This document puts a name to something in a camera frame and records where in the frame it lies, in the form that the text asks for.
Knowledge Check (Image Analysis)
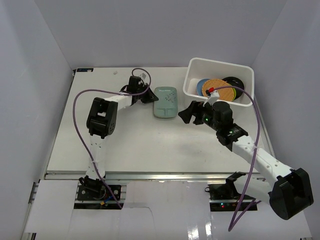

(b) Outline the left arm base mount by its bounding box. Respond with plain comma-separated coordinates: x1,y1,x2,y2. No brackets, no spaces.
74,176,124,210

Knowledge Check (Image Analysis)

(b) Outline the white plastic bin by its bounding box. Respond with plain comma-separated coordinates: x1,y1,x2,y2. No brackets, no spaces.
182,57,255,107

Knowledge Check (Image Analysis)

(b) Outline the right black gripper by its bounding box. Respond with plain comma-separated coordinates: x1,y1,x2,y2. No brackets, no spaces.
178,101,221,132

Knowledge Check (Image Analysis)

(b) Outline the green round plate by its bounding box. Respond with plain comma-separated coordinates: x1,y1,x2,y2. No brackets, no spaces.
232,87,239,101

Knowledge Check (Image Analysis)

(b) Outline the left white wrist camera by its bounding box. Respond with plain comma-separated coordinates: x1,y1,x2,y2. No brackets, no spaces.
139,73,147,80

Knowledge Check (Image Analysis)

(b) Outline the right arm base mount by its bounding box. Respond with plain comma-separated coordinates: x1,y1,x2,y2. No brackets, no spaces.
204,184,241,212

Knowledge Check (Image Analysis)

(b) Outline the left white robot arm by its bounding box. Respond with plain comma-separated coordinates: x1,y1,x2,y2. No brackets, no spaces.
85,73,159,181

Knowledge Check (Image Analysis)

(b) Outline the aluminium frame rail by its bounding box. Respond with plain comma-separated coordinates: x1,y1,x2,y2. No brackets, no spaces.
27,159,286,240

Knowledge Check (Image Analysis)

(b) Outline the blue round plate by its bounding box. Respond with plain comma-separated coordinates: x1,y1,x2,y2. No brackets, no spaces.
196,78,209,97

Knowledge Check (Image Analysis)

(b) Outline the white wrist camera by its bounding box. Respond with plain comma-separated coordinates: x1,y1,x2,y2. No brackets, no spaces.
203,87,220,106
139,73,147,80

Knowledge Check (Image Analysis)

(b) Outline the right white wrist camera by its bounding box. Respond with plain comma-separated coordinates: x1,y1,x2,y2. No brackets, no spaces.
203,87,220,106

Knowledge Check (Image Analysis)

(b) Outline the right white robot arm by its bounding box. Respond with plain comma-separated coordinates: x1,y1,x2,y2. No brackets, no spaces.
178,101,314,220

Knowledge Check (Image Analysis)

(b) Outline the orange woven round plate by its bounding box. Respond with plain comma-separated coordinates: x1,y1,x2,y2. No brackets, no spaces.
202,79,235,102

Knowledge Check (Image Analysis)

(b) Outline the teal rectangular ceramic plate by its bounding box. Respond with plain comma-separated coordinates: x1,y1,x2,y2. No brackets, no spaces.
153,86,178,119

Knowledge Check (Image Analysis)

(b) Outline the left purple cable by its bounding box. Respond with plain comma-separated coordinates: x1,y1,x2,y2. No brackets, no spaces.
72,67,153,208

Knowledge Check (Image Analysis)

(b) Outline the black round plate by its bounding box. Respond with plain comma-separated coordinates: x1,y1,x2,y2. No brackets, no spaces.
222,76,245,100

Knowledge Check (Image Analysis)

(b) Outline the dark label sticker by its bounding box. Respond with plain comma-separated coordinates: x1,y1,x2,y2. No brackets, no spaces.
76,68,94,73

